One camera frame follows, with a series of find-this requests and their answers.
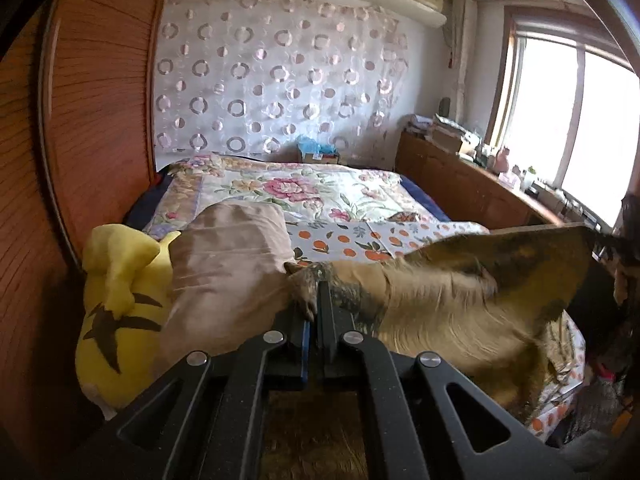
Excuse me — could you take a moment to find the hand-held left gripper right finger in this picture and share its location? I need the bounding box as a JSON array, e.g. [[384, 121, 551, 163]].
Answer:
[[316, 280, 576, 480]]

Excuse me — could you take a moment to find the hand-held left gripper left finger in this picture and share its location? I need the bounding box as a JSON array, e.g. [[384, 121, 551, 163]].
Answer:
[[65, 309, 313, 480]]

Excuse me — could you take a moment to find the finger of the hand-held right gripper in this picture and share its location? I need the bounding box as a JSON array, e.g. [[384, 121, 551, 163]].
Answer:
[[590, 230, 640, 271]]

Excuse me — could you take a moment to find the brown patterned garment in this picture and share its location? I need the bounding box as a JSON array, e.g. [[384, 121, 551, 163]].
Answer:
[[262, 225, 598, 480]]

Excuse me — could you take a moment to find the orange fruit print sheet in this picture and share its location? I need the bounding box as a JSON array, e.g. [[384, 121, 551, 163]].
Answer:
[[287, 219, 586, 433]]

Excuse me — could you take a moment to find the beige folded cloth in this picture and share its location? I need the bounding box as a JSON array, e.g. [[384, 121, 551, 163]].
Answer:
[[160, 202, 296, 366]]

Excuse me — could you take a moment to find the floral bedspread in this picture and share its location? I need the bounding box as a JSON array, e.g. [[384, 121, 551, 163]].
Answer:
[[142, 154, 406, 241]]

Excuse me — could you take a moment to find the window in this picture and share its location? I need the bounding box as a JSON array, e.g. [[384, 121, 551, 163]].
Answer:
[[482, 5, 640, 231]]

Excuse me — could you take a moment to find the low wooden cabinet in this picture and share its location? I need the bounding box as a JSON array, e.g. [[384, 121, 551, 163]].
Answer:
[[395, 130, 591, 231]]

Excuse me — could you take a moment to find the small cardboard box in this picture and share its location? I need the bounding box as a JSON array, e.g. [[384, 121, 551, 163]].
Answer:
[[299, 150, 340, 165]]

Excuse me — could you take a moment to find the flat cardboard box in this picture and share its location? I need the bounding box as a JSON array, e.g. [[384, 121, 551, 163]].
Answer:
[[432, 127, 473, 154]]

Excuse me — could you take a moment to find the yellow plush toy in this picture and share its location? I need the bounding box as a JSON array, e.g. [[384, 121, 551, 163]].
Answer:
[[75, 224, 182, 408]]

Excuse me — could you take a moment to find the blue plastic bag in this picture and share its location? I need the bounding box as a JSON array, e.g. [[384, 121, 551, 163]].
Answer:
[[297, 135, 333, 156]]

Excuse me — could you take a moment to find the stack of papers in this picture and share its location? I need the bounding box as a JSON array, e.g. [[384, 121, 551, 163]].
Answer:
[[407, 114, 436, 139]]

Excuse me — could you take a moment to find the beige patterned window curtain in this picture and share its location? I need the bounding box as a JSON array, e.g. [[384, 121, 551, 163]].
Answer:
[[442, 0, 478, 116]]

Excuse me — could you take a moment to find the wooden slatted wardrobe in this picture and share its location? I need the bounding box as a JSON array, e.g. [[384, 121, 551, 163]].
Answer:
[[0, 0, 176, 461]]

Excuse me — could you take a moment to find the circle-patterned sheer wall curtain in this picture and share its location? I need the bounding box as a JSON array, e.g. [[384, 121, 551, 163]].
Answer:
[[152, 0, 413, 158]]

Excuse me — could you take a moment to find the wall air conditioner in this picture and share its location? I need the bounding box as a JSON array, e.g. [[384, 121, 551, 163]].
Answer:
[[356, 0, 447, 28]]

